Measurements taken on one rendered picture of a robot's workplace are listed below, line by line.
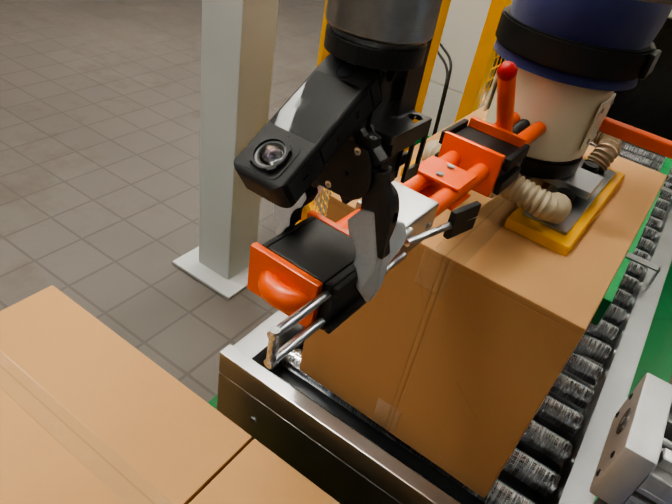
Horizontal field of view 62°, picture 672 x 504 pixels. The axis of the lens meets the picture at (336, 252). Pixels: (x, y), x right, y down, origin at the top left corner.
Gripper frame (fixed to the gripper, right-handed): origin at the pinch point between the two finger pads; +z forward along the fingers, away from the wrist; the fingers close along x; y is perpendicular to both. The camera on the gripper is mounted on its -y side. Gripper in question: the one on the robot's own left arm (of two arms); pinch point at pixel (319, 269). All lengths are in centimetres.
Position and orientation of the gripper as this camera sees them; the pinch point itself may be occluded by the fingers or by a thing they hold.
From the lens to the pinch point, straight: 49.2
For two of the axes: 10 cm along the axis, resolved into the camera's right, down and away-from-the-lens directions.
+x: -7.9, -4.6, 4.1
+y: 5.9, -4.1, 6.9
